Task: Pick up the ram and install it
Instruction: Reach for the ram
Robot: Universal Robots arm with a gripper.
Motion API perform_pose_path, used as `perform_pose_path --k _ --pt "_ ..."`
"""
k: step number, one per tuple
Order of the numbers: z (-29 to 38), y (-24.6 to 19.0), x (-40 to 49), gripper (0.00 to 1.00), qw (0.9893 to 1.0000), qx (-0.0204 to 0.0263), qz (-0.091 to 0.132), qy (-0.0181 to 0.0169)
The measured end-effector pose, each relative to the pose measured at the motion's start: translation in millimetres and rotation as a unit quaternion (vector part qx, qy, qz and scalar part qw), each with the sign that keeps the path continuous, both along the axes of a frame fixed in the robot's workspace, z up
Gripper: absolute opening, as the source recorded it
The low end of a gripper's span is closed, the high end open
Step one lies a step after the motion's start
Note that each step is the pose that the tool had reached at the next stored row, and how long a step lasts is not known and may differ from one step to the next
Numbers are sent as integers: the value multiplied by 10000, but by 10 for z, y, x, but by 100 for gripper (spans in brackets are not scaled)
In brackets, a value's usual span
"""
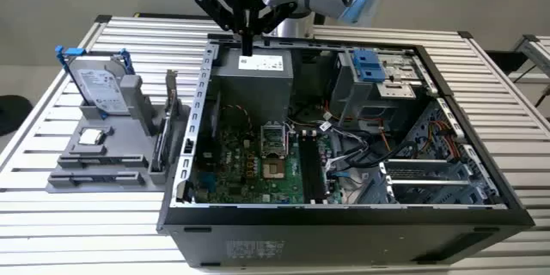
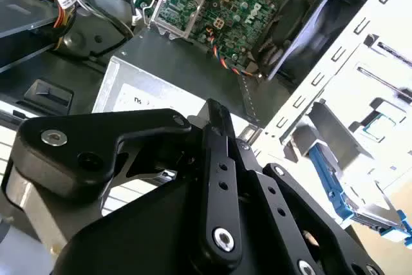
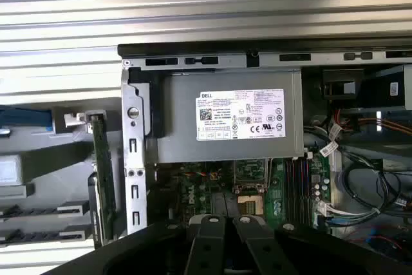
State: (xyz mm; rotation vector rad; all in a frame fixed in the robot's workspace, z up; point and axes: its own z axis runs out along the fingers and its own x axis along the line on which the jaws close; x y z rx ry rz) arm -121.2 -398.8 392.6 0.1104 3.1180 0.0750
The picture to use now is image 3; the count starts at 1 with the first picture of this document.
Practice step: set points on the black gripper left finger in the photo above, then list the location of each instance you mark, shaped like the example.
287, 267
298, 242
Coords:
209, 249

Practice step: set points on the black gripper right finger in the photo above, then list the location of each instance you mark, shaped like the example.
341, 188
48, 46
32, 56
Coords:
262, 249

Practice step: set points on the black RAM slot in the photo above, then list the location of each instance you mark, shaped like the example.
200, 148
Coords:
287, 191
294, 191
307, 191
300, 191

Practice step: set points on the CPU socket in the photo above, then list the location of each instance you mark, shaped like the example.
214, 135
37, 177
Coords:
251, 204

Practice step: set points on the green motherboard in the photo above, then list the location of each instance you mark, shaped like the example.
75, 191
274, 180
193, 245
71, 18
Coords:
277, 197

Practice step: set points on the metal socket cover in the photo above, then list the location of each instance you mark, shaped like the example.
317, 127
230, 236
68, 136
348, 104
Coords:
237, 175

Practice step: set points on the grey power supply unit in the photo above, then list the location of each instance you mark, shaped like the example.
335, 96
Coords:
180, 120

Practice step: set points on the grey parts rack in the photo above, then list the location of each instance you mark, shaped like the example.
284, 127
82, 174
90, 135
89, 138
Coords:
48, 156

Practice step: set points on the black PC case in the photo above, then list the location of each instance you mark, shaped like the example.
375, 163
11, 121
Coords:
225, 60

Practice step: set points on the silver CPU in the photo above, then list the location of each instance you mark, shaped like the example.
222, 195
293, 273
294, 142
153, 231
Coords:
9, 170

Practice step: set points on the hard disk in blue carrier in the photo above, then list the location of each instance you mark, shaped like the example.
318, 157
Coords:
25, 120

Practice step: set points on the graphics card with bracket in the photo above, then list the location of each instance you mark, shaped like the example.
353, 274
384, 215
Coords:
103, 175

